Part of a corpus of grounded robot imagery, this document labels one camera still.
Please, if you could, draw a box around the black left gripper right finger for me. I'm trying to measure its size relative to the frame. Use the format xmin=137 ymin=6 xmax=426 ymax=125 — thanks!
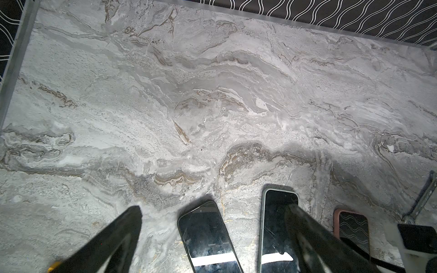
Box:
xmin=285 ymin=204 xmax=379 ymax=273

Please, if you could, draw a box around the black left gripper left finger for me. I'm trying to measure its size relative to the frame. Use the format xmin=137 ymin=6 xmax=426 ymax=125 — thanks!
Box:
xmin=53 ymin=205 xmax=142 ymax=273

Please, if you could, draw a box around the phone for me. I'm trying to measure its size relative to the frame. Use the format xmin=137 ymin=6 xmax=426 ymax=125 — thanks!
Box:
xmin=333 ymin=209 xmax=370 ymax=260

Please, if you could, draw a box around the black smartphone green case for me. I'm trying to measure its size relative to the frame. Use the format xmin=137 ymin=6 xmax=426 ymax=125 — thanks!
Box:
xmin=257 ymin=184 xmax=299 ymax=273

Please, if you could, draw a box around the black smartphone left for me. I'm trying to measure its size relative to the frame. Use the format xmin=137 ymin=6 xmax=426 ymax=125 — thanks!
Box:
xmin=177 ymin=200 xmax=242 ymax=273

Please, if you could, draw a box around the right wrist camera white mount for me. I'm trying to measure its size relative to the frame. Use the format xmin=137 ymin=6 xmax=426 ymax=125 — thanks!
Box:
xmin=397 ymin=224 xmax=437 ymax=273

